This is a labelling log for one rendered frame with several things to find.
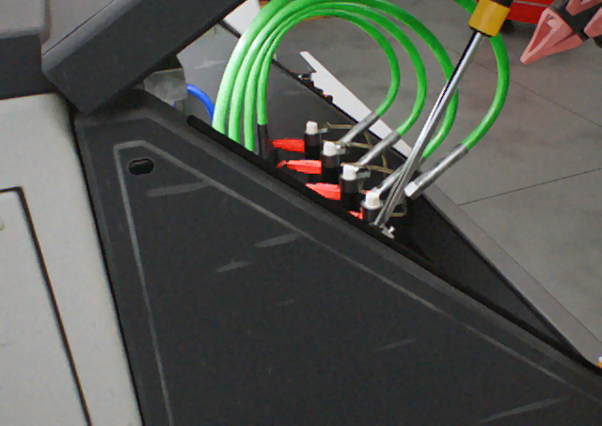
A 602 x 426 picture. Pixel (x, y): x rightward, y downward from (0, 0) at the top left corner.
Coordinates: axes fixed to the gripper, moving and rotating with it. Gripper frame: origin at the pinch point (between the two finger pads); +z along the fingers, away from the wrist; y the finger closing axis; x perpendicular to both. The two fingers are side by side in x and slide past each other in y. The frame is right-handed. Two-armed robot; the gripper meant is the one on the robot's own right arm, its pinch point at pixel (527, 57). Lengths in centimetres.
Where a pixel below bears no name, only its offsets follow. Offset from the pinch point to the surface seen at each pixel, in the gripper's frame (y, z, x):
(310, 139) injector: 12.8, 31.4, -3.4
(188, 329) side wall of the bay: 34, 28, 59
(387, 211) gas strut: 27, 16, 52
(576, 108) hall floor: -184, -12, -250
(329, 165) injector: 10.9, 30.3, 4.4
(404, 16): 21.2, 7.7, 9.5
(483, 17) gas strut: 33, 2, 52
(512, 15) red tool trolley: -176, -27, -376
